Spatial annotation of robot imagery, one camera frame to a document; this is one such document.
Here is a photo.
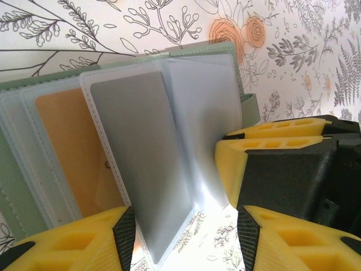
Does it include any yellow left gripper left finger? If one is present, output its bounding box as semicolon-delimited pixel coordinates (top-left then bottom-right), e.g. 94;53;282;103
0;205;137;271

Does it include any green card holder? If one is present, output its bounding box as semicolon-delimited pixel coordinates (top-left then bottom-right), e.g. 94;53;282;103
0;41;258;241

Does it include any grey credit card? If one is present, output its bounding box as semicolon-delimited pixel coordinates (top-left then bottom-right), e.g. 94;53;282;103
89;70;200;266

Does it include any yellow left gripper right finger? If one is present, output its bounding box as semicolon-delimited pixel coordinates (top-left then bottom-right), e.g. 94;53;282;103
236;204;361;271

